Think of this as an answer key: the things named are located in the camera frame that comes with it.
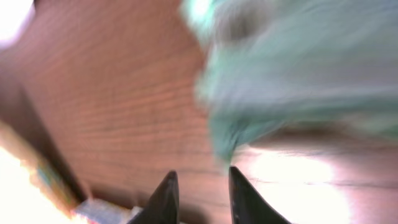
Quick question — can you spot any large white wet-wipes pack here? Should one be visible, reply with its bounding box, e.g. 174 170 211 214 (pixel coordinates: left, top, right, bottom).
1 123 79 224

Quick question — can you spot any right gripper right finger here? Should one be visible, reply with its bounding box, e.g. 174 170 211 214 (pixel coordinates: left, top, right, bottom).
229 166 290 224

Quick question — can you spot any teal crinkled snack packet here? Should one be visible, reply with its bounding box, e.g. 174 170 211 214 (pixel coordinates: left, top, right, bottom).
180 0 397 162

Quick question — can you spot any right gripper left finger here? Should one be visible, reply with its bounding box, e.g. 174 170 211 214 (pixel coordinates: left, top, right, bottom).
127 170 180 224

